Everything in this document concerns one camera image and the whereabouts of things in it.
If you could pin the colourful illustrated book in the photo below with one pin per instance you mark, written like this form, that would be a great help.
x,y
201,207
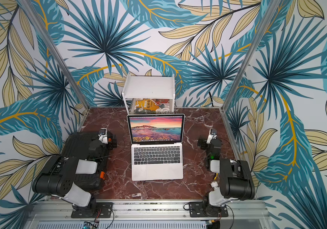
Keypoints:
x,y
151,106

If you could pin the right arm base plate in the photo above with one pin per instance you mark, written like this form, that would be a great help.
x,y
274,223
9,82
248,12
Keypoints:
x,y
201,210

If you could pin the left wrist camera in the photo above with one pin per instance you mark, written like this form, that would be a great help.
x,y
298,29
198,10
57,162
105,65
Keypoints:
x,y
103,138

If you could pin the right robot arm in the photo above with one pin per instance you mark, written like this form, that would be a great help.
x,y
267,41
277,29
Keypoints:
x,y
235,181

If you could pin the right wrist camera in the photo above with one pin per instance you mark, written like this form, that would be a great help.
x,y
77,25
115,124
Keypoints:
x,y
212,135

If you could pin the silver laptop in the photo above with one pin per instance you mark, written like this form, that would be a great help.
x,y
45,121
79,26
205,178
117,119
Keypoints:
x,y
157,149

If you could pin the aluminium front rail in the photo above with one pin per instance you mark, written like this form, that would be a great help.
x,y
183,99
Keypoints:
x,y
151,214

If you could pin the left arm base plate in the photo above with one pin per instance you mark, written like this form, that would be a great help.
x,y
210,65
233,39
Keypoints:
x,y
100,210

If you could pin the black plastic tool case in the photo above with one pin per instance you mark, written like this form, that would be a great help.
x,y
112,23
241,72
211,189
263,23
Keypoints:
x,y
86,146

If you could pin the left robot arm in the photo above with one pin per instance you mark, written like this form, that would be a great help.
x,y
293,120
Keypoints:
x,y
79,170

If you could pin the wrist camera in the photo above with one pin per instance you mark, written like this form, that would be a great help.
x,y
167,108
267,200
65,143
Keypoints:
x,y
103,138
212,135

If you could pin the white metal shelf rack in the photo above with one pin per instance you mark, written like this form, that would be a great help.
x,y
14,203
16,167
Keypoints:
x,y
153,87

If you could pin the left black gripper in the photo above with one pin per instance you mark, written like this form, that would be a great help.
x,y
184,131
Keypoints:
x,y
110,143

